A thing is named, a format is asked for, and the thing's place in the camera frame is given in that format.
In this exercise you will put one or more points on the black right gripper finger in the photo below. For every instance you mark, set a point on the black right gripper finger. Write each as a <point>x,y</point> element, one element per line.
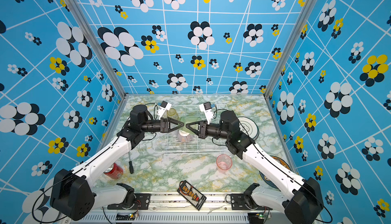
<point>193,129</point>
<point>193,124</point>

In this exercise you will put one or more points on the aluminium corner post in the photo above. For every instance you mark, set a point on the aluminium corner post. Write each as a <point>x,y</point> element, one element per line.
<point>291,42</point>
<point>82,22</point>

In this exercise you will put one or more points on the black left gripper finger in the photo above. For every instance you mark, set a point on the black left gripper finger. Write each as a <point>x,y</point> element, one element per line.
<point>174,121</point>
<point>177,127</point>

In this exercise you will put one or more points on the black connector box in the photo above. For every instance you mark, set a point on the black connector box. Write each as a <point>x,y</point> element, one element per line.
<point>191,194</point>

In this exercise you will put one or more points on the yellow glass cup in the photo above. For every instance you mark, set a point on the yellow glass cup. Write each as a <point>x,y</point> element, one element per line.
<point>172,113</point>

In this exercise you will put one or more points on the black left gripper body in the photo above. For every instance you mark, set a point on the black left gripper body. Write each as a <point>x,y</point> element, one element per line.
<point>163,127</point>

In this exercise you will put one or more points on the aluminium corner post right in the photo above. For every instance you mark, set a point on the aluminium corner post right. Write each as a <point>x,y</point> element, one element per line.
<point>291,42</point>

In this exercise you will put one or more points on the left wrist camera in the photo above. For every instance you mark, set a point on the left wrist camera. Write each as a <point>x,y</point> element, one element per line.
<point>162,108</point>

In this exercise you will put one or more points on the white wire dish rack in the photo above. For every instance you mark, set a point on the white wire dish rack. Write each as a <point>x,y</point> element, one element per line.
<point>168,143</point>

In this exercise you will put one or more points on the pink glass cup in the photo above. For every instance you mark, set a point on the pink glass cup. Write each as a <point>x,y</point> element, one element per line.
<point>224,162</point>

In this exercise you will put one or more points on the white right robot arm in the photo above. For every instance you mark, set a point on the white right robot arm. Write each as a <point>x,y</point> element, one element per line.
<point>298,198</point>

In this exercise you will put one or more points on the aluminium corner post left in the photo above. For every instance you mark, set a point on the aluminium corner post left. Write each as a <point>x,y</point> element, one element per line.
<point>82,22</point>

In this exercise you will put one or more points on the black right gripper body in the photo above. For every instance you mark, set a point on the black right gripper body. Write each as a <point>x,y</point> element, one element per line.
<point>204,131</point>

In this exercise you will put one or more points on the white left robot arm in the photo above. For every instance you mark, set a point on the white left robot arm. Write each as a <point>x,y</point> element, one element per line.
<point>72,194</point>

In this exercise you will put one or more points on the black screwdriver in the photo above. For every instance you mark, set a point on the black screwdriver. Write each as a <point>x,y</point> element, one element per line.
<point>131,169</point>

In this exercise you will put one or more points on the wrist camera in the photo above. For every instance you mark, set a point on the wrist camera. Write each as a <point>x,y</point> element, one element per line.
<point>162,108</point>
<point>206,108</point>

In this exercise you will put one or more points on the striped ceramic bowl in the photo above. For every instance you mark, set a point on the striped ceramic bowl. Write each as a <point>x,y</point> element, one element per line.
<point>184,137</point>

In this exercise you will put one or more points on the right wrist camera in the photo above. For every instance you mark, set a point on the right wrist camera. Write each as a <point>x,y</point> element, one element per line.
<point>206,108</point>

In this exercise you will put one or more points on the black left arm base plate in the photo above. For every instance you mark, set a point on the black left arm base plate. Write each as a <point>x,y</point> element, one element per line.
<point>139,201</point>

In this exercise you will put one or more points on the aluminium front rail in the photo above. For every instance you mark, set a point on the aluminium front rail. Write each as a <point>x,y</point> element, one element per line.
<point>172,208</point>

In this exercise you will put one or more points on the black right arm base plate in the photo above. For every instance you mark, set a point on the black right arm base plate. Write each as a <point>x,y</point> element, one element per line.
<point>237,202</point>

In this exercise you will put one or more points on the green glass cup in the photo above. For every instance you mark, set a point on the green glass cup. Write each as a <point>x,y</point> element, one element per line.
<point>185,120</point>

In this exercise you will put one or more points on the red soda can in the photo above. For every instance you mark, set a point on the red soda can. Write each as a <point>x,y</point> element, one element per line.
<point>114,171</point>

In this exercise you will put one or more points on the plain white plate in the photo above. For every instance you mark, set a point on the plain white plate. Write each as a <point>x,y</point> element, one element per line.
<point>248,126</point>

